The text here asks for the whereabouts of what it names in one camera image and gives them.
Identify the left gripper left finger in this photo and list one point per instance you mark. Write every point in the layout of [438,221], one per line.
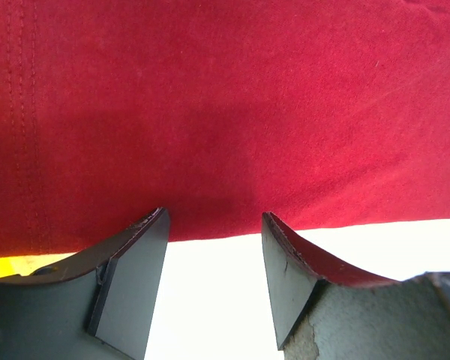
[95,304]

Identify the dark red t shirt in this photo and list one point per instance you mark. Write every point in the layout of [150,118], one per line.
[327,113]

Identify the yellow plastic tray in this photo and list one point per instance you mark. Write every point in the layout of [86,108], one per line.
[25,265]

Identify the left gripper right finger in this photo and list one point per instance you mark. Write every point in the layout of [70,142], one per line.
[326,308]

